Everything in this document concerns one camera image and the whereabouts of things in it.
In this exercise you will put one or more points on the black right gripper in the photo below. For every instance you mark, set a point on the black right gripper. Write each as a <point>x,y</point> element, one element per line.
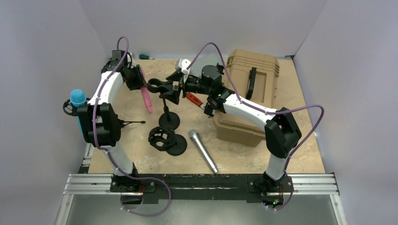
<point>174,96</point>

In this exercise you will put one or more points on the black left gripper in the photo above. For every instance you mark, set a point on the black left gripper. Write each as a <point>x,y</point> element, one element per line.
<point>140,81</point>

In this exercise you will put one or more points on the pink microphone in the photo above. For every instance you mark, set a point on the pink microphone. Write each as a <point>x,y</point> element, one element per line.
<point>145,94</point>

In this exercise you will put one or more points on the black clip microphone stand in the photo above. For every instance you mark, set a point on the black clip microphone stand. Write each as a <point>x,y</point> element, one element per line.
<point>166,91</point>

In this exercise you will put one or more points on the blue microphone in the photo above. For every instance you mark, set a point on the blue microphone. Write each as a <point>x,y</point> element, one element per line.
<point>77,98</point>

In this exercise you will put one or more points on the black tripod shock mount stand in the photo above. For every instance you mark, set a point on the black tripod shock mount stand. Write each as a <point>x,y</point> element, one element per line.
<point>71,110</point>

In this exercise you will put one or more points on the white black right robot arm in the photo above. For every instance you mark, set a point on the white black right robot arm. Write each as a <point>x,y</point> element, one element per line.
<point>281,131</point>

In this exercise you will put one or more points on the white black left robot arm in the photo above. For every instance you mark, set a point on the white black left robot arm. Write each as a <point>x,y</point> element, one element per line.
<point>100,124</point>

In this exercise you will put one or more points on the silver microphone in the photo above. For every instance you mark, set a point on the silver microphone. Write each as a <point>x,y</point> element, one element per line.
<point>195,137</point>

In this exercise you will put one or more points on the red adjustable wrench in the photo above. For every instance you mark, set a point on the red adjustable wrench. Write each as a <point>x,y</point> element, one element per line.
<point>195,100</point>

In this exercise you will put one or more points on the tan plastic tool case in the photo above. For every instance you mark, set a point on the tan plastic tool case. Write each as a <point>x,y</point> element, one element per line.
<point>255,77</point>

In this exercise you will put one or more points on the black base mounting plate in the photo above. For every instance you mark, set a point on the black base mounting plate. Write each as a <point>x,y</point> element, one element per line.
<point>252,188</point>

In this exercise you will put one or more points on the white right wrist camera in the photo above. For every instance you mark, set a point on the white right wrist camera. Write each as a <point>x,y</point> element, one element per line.
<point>182,65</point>

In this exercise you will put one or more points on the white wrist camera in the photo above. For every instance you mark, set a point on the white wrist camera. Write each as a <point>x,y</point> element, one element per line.
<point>131,57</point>
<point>182,65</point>

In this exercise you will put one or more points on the green handled screwdriver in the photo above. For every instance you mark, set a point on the green handled screwdriver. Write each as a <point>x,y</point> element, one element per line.
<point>145,57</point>

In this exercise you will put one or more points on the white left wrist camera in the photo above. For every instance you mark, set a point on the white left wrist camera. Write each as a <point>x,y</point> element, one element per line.
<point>131,57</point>

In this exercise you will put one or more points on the black round shock mount stand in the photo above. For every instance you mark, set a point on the black round shock mount stand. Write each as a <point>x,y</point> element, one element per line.
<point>166,140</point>

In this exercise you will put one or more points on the aluminium frame rail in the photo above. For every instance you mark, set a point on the aluminium frame rail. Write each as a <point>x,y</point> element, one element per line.
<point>87,199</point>

